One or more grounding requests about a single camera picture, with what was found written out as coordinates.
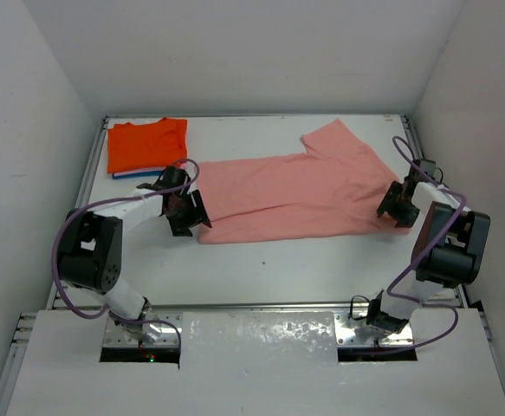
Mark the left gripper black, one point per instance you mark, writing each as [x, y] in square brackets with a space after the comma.
[187, 212]

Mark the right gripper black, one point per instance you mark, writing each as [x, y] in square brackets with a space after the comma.
[404, 220]

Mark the pink t-shirt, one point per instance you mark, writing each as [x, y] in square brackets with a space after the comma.
[333, 188]

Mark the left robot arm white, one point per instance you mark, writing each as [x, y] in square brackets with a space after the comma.
[87, 251]

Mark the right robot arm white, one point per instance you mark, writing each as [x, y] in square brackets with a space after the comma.
[448, 251]

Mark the folded white t-shirt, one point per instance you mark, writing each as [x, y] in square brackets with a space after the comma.
[155, 170]

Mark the folded orange t-shirt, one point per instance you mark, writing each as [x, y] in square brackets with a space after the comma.
[132, 147]

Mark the folded blue t-shirt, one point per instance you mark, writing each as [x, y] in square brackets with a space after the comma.
[134, 177]

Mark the white foam front panel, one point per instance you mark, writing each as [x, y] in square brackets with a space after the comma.
[257, 364]

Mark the aluminium table frame rail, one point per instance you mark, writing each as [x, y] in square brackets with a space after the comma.
[286, 277]

